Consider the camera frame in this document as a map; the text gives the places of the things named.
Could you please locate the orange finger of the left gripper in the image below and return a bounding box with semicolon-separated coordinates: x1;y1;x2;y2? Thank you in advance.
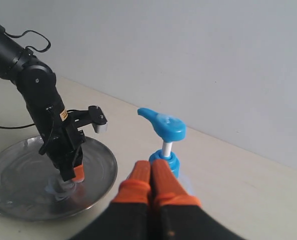
72;163;85;182

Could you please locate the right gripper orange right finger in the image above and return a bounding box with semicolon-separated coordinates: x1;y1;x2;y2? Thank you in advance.
151;159;243;240

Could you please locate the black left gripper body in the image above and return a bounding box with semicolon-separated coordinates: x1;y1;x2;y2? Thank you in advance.
38;108;92;182

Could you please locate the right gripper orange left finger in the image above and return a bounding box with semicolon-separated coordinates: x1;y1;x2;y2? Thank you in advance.
72;160;151;240

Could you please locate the clear blue pump soap bottle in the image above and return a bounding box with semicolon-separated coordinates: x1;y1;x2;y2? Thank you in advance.
137;107;194;194

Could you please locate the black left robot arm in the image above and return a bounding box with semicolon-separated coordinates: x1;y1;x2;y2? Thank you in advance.
0;25;91;183

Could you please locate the blue soap blob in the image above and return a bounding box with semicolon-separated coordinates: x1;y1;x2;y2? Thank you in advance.
45;175;77;202

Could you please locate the round stainless steel plate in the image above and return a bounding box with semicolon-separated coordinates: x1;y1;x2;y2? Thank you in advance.
0;136;118;222

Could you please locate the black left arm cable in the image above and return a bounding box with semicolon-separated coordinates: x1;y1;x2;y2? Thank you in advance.
0;23;52;130

